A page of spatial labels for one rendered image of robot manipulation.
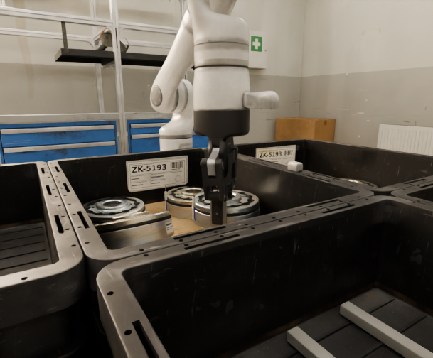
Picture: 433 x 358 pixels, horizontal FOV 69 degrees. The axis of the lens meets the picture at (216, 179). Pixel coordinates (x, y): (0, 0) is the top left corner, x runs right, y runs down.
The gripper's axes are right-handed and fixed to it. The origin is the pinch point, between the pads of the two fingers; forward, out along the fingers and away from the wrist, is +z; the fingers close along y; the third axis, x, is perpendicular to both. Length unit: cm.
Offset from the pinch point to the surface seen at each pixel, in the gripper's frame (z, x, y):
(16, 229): 4.4, -32.6, 3.3
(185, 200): 1.2, -7.5, -6.5
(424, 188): -5.4, 24.2, 3.5
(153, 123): 2, -90, -186
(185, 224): 4.4, -6.8, -3.7
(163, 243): -5.5, 0.4, 23.1
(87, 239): -5.5, -5.3, 23.5
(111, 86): -29, -155, -243
